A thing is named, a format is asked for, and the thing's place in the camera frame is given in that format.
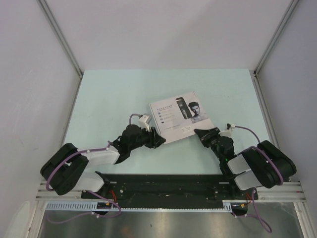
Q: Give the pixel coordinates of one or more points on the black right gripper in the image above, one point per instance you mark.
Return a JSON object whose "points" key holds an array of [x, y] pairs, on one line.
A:
{"points": [[204, 135]]}

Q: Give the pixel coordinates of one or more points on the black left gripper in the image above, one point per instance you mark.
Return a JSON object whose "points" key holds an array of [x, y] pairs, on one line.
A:
{"points": [[154, 139]]}

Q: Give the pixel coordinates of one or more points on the white box with black tray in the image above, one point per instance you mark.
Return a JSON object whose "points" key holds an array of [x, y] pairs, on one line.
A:
{"points": [[170, 122]]}

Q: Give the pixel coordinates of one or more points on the silver black hair clipper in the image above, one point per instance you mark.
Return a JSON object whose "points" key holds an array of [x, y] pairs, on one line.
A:
{"points": [[182, 105]]}

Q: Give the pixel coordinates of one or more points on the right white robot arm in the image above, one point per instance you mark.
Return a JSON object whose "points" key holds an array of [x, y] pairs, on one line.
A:
{"points": [[261, 165]]}

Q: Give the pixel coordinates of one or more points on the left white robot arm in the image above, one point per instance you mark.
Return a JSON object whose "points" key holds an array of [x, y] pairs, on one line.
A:
{"points": [[65, 170]]}

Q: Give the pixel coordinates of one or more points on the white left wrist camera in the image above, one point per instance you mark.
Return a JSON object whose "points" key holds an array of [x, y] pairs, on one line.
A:
{"points": [[144, 122]]}

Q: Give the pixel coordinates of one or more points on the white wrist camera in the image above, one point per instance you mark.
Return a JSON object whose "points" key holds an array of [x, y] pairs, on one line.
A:
{"points": [[228, 130], [144, 122]]}

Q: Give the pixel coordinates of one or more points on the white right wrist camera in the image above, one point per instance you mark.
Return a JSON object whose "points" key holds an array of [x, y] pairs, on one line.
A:
{"points": [[228, 130]]}

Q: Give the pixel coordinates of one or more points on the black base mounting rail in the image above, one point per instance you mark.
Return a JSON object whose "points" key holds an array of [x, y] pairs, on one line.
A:
{"points": [[171, 191]]}

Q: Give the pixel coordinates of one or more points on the aluminium frame rail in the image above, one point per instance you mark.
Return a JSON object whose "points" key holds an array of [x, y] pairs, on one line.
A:
{"points": [[290, 192]]}

